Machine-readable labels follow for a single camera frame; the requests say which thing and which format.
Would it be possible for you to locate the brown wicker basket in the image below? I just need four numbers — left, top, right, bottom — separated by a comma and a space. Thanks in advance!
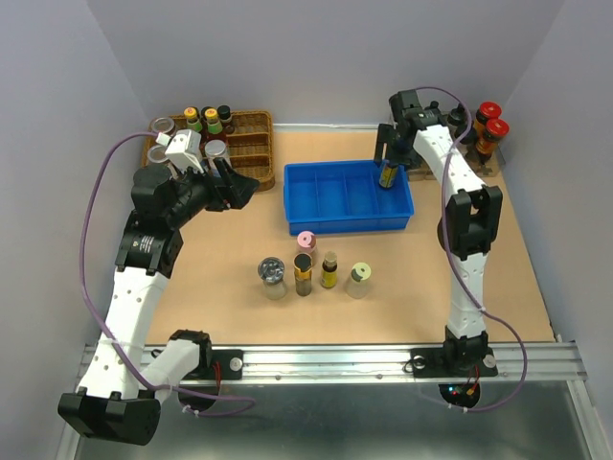
165, 106, 275, 192

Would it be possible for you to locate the black gold cap bottle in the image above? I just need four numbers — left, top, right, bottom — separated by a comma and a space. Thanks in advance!
293, 253, 312, 296

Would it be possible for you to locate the blue divided plastic tray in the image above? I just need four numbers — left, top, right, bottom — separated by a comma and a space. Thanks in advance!
284, 160, 415, 236

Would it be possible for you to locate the aluminium rail frame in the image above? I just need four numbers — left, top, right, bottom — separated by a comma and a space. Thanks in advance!
57, 342, 612, 459

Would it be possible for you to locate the small yellow label bottle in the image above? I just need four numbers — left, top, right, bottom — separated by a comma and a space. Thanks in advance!
320, 251, 338, 288

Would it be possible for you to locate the glass jar rear left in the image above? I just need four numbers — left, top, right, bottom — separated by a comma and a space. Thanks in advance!
149, 117, 176, 137

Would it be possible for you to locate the red lid sauce jar rear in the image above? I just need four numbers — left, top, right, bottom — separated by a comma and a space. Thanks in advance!
474, 101, 502, 132

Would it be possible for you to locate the black cap shaker rear middle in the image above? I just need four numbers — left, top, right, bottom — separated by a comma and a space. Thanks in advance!
428, 101, 441, 114

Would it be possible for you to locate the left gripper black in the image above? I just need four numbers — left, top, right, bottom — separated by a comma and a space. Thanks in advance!
167, 157, 261, 228

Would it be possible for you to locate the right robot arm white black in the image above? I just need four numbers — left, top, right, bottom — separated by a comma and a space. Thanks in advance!
374, 90, 503, 379

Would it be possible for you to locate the black cap dark bottle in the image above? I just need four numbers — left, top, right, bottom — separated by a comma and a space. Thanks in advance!
217, 104, 235, 134

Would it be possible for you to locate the silver lid glass jar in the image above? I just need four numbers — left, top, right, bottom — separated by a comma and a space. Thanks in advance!
258, 257, 287, 300

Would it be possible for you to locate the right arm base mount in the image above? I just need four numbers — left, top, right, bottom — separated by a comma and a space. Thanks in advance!
408, 347, 498, 379

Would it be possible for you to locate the beige cap yellow label bottle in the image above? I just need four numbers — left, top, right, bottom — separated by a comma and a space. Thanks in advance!
378, 161, 398, 190

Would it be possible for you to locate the yellow cap green label bottle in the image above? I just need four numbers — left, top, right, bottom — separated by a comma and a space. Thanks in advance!
184, 106, 203, 133

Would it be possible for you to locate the yellow-green cap spice jar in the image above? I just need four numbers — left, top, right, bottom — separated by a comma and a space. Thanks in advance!
345, 262, 372, 299

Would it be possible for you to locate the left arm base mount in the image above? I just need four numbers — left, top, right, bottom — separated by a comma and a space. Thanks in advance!
186, 349, 244, 381

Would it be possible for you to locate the glass jar blue label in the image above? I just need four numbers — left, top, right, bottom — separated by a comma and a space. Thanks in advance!
204, 139, 232, 169

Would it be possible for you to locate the red lid sauce jar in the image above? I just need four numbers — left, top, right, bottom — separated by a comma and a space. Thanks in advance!
474, 101, 502, 132
475, 118, 510, 162

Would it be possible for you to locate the black cap shaker rear right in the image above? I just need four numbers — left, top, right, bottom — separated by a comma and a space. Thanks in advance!
446, 103, 467, 137

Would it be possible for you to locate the glass jar front left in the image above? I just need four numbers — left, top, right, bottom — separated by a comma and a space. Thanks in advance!
147, 145, 169, 165

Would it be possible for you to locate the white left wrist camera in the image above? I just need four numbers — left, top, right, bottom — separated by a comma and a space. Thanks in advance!
155, 129, 204, 173

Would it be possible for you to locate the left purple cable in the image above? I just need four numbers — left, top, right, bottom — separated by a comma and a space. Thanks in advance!
79, 132, 258, 418

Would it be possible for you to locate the black cap shaker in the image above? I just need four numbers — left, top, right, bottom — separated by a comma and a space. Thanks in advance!
446, 103, 467, 137
428, 101, 441, 114

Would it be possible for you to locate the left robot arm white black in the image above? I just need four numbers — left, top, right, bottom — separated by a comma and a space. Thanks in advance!
57, 159, 260, 446

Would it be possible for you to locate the pink cap spice jar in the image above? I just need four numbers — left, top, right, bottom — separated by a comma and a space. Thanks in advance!
296, 230, 317, 264

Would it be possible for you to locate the clear acrylic condiment rack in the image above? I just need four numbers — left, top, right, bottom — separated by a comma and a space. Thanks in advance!
406, 110, 508, 182

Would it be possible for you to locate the red lid sauce jar front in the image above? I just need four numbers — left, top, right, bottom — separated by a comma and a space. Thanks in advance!
475, 118, 510, 162

